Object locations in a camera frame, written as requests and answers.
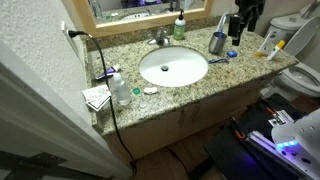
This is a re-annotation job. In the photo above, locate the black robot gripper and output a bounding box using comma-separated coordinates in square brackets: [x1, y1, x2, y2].
[228, 0, 267, 47]

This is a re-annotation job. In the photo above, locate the small white case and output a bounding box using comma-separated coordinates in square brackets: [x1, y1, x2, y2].
[143, 86, 159, 95]

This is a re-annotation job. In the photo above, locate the blue white toothbrush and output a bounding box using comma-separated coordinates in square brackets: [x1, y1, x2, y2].
[215, 11, 230, 34]

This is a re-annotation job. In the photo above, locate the blue bottle cap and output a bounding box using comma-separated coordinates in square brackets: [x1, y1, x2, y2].
[226, 50, 239, 59]

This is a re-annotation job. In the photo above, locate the grey metal cup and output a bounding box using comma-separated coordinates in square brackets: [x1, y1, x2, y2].
[208, 31, 228, 55]

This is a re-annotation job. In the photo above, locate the white tube yellow cap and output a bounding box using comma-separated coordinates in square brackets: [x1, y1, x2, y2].
[266, 39, 287, 61]

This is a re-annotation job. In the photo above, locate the blue razor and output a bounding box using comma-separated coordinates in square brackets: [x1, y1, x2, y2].
[207, 57, 230, 65]

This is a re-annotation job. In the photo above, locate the green soap pump bottle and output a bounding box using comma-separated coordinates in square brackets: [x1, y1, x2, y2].
[173, 9, 187, 41]

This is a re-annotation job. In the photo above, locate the white toilet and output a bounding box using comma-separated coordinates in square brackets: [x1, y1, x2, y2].
[259, 0, 320, 103]

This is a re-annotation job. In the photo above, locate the white oval sink basin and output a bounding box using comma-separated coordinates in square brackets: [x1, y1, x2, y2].
[138, 45, 210, 88]

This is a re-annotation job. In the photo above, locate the chrome faucet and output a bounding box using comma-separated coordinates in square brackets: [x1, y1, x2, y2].
[147, 27, 172, 47]

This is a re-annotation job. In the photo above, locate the black orange clamp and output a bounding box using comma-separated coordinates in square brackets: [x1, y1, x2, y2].
[230, 116, 248, 140]
[264, 105, 278, 117]

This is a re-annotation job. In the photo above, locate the wood framed mirror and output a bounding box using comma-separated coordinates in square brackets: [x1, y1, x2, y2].
[72, 0, 215, 38]

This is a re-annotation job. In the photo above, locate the beige vanity cabinet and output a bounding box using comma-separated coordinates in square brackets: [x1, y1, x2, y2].
[99, 74, 278, 165]

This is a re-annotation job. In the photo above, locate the black robot cart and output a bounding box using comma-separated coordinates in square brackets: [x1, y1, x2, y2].
[203, 93, 320, 180]

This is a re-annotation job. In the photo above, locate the clear plastic bottle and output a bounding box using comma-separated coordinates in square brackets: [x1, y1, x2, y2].
[112, 72, 132, 107]

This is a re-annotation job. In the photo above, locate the purple toothpaste tube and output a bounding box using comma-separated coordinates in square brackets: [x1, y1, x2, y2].
[95, 64, 122, 81]

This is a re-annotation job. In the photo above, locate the white door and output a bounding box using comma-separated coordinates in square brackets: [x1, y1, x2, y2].
[0, 39, 133, 180]

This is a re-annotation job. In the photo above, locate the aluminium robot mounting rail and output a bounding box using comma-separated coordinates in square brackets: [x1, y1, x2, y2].
[245, 109, 320, 180]

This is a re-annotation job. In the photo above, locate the black power cable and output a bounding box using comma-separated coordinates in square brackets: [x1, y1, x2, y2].
[67, 29, 138, 178]

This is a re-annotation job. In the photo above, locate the white wall outlet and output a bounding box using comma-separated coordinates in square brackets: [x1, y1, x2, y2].
[60, 20, 80, 58]

